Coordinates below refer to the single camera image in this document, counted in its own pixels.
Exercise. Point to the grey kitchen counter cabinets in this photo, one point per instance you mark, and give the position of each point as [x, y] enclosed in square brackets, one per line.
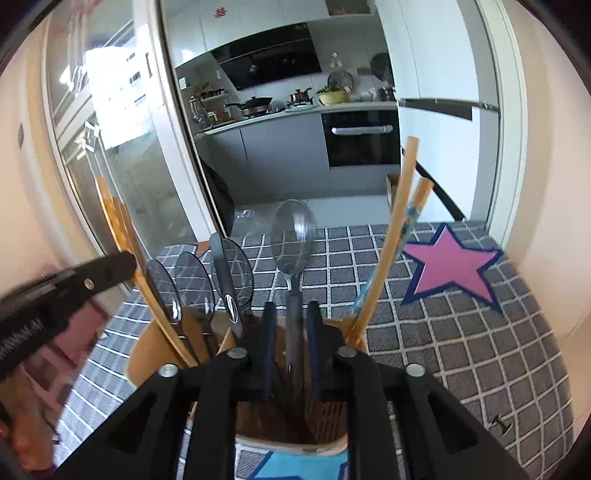
[277, 157]

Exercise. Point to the white upper cabinets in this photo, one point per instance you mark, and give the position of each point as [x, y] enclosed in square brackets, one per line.
[240, 23]

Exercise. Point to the pink plastic stool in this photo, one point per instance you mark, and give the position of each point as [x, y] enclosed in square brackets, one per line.
[78, 337]

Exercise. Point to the beige plastic utensil holder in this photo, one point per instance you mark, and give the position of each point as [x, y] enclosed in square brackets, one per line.
[152, 346]

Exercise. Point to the sliding glass door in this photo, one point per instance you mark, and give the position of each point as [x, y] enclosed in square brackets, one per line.
[129, 138]

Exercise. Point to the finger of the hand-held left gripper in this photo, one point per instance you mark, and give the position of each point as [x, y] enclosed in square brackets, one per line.
[106, 272]

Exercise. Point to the spice rack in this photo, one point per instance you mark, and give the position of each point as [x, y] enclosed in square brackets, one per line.
[210, 104]

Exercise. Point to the blue patterned wooden chopstick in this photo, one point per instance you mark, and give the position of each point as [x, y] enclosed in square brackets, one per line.
[418, 201]

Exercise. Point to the black built-in oven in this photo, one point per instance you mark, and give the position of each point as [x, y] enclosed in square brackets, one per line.
[360, 150]

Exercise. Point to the black range hood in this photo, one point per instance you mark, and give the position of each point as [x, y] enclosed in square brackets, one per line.
[272, 60]

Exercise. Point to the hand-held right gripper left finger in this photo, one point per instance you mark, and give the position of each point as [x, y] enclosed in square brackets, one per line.
[268, 341]

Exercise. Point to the black frying pan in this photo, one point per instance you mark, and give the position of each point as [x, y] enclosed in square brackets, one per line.
[254, 104]

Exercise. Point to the green bowl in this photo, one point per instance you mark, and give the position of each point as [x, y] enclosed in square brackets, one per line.
[330, 98]

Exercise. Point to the wall switch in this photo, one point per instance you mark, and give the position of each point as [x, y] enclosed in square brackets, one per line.
[21, 136]

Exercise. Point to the white refrigerator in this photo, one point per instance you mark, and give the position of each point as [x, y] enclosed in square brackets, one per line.
[438, 55]

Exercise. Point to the clear plastic bag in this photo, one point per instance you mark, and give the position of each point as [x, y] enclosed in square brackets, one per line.
[244, 214]

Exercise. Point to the grey checked star tablecloth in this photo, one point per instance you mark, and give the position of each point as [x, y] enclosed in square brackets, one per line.
[461, 332]

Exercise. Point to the person's left forearm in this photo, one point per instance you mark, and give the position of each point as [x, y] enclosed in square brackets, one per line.
[32, 424]

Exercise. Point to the steel cooking pot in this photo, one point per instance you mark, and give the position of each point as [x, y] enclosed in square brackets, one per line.
[300, 98]

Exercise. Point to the dark steel table knife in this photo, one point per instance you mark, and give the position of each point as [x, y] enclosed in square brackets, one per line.
[224, 277]

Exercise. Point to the cardboard box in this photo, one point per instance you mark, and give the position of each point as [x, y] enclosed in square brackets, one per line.
[392, 189]

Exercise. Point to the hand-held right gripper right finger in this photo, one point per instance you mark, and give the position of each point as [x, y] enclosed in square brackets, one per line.
[314, 341]

